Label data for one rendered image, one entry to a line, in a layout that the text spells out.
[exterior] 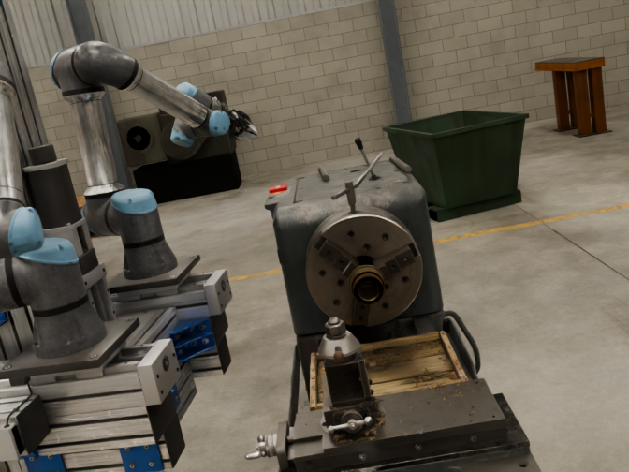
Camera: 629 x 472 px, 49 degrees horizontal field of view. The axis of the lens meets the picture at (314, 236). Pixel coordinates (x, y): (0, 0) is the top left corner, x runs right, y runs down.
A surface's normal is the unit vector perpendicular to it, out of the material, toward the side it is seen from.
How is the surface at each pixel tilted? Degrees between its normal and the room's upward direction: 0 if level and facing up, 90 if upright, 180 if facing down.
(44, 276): 90
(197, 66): 90
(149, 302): 90
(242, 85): 90
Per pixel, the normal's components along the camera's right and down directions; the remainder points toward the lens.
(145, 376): -0.12, 0.26
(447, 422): -0.18, -0.95
